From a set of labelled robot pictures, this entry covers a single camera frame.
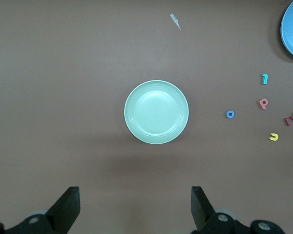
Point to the blue foam letter o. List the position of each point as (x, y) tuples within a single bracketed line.
[(227, 114)]

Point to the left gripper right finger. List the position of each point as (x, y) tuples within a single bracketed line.
[(202, 214)]

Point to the light green plate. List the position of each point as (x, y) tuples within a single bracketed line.
[(156, 112)]

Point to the teal foam letter l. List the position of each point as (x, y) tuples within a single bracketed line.
[(265, 79)]

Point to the pink foam letter p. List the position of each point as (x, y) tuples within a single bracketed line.
[(261, 104)]

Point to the white paper scrap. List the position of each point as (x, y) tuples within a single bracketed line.
[(175, 20)]

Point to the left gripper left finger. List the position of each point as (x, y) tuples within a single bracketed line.
[(63, 212)]

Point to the yellow foam letter u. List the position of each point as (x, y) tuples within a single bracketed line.
[(273, 139)]

